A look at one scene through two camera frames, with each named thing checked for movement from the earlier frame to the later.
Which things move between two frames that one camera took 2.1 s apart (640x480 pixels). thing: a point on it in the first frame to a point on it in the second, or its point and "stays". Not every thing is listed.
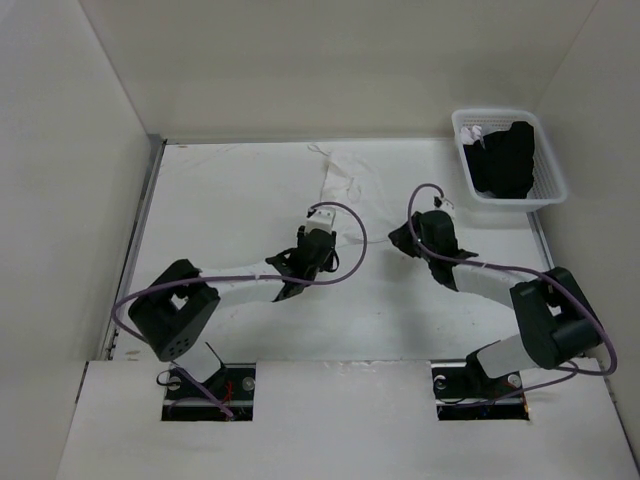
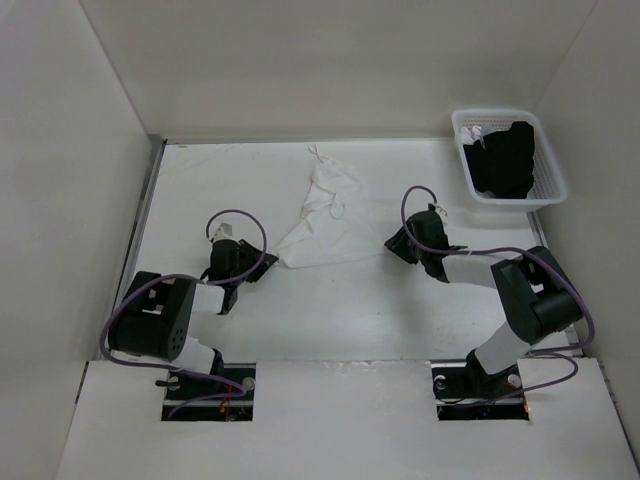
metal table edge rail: (154, 153) stays
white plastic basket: (549, 187) stays
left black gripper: (326, 265) to (253, 254)
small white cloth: (469, 137) stays
